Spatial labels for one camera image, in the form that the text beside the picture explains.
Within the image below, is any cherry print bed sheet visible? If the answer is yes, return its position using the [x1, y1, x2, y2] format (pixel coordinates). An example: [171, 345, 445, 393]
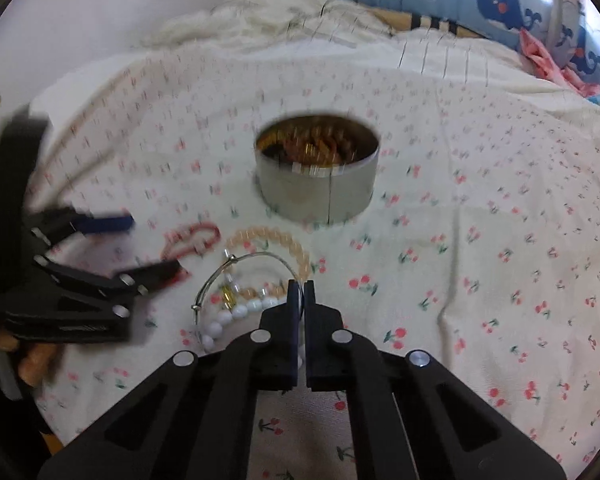
[30, 52, 600, 480]

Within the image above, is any gold clear bead bracelet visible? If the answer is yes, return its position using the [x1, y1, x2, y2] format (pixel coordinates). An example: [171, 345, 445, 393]
[220, 247, 281, 307]

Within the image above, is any heap of amber jewelry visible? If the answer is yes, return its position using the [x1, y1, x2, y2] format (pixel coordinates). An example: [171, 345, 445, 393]
[257, 120, 378, 173]

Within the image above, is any plain white quilt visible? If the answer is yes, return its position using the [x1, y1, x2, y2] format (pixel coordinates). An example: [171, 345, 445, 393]
[27, 55, 151, 127]

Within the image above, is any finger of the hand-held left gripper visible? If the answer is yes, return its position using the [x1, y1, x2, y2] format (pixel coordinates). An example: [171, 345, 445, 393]
[0, 255, 183, 345]
[27, 207, 136, 248]

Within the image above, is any person's left hand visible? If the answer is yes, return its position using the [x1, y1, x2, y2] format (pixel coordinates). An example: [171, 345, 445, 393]
[0, 329, 61, 390]

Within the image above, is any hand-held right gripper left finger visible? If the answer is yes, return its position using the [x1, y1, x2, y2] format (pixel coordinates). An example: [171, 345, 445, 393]
[37, 280, 305, 480]

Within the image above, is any yellow black striped cushion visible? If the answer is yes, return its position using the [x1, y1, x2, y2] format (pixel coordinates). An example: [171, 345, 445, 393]
[410, 12, 486, 40]

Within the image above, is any white bead bracelet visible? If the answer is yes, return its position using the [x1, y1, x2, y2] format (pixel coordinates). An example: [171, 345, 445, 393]
[197, 296, 306, 366]

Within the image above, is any pink cloth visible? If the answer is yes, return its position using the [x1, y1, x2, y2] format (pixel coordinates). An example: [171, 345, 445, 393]
[517, 27, 600, 98]

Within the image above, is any whale print cushion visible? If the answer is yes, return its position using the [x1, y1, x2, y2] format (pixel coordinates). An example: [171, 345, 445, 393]
[307, 0, 600, 101]

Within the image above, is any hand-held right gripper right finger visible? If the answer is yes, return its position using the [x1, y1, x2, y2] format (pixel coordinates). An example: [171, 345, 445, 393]
[304, 281, 566, 480]

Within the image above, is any red bead bracelet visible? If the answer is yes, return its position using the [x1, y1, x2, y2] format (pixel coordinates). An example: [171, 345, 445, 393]
[161, 222, 222, 262]

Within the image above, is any cream striped blanket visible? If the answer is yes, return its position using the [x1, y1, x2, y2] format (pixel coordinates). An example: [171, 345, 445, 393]
[140, 0, 600, 126]

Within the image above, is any silver wire bangle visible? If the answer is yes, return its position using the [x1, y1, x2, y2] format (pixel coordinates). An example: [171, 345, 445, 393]
[191, 252, 301, 314]

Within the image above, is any round metal tin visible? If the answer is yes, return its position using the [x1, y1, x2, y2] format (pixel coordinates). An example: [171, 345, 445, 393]
[252, 114, 381, 225]

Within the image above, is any peach bead bracelet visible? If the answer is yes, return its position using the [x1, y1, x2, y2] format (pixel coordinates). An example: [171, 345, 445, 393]
[224, 226, 315, 298]

